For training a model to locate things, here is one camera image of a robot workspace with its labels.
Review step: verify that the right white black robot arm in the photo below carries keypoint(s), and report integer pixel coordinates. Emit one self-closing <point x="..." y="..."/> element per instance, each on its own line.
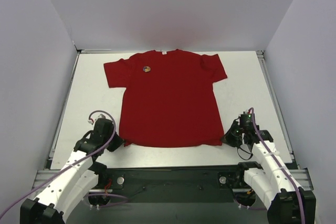
<point x="285" y="200"/>

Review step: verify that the red cloth garment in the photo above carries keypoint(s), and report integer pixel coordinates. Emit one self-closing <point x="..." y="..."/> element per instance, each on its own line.
<point x="174" y="104"/>

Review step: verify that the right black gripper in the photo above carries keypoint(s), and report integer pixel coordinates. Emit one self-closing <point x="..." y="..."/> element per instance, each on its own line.
<point x="230" y="135"/>

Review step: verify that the aluminium frame rail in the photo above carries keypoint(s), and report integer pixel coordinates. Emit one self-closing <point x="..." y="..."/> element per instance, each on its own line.
<point x="302" y="176"/>

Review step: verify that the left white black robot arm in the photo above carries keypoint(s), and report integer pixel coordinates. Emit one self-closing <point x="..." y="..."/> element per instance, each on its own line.
<point x="81" y="172"/>

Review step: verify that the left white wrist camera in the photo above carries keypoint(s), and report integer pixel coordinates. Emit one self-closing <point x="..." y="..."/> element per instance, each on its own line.
<point x="93" y="118"/>

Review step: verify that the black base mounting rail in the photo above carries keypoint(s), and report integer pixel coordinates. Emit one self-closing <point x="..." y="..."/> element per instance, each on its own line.
<point x="199" y="184"/>

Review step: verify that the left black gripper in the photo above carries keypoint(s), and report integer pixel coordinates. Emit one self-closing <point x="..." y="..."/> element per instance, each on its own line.
<point x="115" y="143"/>

